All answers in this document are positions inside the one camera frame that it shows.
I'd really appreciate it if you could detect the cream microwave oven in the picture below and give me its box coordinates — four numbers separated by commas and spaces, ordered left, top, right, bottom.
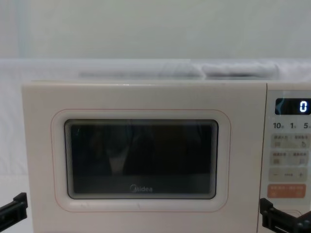
21, 79, 311, 233

